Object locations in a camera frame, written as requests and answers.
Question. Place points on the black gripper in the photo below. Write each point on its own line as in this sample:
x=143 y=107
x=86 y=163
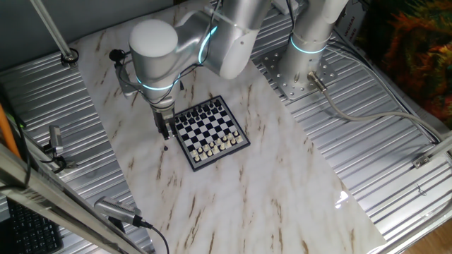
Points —
x=164 y=114

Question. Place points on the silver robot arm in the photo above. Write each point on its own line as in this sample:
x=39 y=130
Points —
x=155 y=53

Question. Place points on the black white folding chessboard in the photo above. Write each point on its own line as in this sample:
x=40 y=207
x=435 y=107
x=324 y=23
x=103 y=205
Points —
x=208 y=132

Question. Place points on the black chess rook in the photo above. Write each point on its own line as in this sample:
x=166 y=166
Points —
x=217 y=101
x=178 y=122

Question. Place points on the black chess knight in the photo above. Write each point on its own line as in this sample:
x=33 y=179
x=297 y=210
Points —
x=211 y=104
x=183 y=119

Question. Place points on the black chess bishop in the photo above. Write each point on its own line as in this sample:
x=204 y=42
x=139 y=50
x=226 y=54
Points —
x=189 y=116
x=206 y=107

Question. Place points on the black chess queen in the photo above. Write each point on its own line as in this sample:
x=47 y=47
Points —
x=195 y=113

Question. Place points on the black chess king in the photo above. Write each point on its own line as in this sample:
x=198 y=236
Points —
x=200 y=110

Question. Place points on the white chess rook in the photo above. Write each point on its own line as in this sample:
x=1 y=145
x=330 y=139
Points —
x=239 y=137
x=196 y=158

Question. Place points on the white chess knight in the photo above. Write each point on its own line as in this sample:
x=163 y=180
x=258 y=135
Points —
x=202 y=155
x=233 y=140

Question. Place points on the white chess bishop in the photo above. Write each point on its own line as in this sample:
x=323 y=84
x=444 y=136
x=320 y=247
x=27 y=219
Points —
x=209 y=152
x=227 y=143

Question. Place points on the white chess queen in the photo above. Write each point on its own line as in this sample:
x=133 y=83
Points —
x=215 y=148

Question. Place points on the white chess king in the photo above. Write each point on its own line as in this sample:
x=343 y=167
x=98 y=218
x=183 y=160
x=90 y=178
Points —
x=221 y=145

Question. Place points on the black round connector cap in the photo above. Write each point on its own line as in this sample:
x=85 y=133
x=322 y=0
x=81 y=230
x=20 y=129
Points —
x=116 y=55

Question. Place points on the white marble pattern sheet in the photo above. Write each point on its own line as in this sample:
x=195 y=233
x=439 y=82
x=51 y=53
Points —
x=247 y=197

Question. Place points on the black clamp tool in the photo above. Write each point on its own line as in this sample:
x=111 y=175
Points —
x=56 y=139

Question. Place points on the black ringed pole foot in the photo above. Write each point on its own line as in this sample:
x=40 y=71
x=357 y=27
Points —
x=69 y=58

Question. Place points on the metal pole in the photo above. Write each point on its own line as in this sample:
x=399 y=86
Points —
x=53 y=31

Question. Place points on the orange tube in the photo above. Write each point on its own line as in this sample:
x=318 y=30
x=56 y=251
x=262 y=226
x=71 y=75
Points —
x=7 y=134

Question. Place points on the black keyboard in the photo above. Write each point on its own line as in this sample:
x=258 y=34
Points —
x=33 y=233

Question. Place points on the white printed box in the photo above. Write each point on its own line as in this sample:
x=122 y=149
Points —
x=353 y=24

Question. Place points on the colourful patterned cloth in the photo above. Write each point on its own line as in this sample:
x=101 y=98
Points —
x=416 y=53

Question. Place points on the aluminium strut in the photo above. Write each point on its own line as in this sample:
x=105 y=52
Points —
x=441 y=146

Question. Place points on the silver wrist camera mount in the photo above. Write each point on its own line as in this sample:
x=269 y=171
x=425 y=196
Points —
x=125 y=86

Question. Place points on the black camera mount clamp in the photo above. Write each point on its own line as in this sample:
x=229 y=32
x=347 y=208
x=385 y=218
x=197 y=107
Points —
x=60 y=163

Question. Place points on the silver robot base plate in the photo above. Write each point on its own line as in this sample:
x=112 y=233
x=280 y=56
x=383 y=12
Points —
x=282 y=84

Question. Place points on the aluminium frame beam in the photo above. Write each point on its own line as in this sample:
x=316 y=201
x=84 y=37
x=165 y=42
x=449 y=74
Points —
x=53 y=206

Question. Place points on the small metal angle bracket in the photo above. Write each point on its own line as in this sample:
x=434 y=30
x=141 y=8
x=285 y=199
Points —
x=421 y=161

